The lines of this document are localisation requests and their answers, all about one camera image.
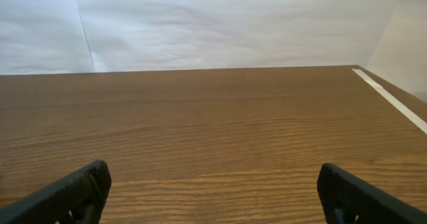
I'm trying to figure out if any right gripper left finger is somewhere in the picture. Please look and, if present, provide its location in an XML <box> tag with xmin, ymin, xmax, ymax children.
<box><xmin>0</xmin><ymin>159</ymin><xmax>112</xmax><ymax>224</ymax></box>

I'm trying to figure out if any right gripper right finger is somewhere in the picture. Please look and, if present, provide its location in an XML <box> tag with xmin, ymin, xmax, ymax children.
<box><xmin>316</xmin><ymin>162</ymin><xmax>427</xmax><ymax>224</ymax></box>

